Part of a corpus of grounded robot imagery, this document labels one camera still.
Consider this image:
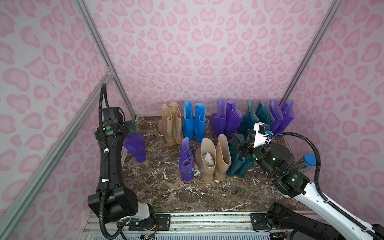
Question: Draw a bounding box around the aluminium diagonal beam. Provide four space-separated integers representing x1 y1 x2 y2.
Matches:
1 71 115 240

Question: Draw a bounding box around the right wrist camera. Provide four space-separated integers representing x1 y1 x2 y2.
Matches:
254 122 273 148

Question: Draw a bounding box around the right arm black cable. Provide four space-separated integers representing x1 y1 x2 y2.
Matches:
268 131 384 240

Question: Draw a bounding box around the aluminium corner post left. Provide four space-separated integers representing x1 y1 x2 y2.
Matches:
73 0 137 119

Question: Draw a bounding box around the aluminium corner post right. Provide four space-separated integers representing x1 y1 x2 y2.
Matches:
280 0 345 107

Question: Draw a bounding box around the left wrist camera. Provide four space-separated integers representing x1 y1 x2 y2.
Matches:
102 107 126 125

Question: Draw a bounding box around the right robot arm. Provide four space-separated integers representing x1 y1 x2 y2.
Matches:
232 131 384 240

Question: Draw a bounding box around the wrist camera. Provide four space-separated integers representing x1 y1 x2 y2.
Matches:
102 107 126 125
254 122 273 148

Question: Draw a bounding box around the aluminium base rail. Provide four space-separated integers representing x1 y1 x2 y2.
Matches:
79 210 344 240

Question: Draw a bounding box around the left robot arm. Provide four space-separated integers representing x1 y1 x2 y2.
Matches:
88 120 157 233

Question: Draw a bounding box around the aluminium corner post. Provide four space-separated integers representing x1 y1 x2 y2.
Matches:
73 0 137 119
280 0 345 107

